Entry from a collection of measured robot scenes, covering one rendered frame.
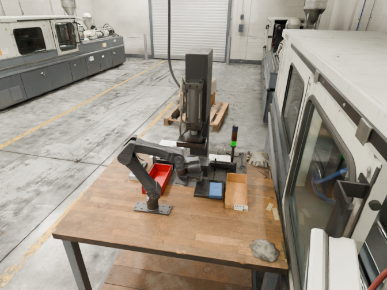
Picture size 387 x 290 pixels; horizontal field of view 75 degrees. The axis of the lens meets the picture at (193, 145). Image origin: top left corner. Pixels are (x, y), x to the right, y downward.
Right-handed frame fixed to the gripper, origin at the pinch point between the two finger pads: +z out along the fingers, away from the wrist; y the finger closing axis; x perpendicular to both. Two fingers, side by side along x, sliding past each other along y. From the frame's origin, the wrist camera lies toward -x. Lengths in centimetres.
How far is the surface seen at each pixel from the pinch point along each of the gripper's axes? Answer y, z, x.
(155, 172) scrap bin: 10.6, 19.3, 25.9
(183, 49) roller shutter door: 776, 516, 292
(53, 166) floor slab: 46, 150, 216
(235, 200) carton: -0.1, 11.1, -29.0
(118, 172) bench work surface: 4, 17, 49
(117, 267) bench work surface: -48, 66, 46
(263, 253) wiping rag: -28, -7, -45
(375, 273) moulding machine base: -27, -14, -86
